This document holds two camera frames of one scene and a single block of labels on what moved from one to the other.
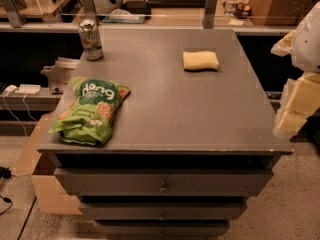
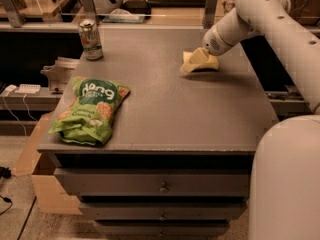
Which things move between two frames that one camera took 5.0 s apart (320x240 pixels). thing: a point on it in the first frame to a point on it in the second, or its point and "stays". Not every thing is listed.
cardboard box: (53, 199) stays
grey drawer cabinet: (195, 138) stays
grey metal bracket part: (58, 74) stays
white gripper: (307, 45) to (216, 43)
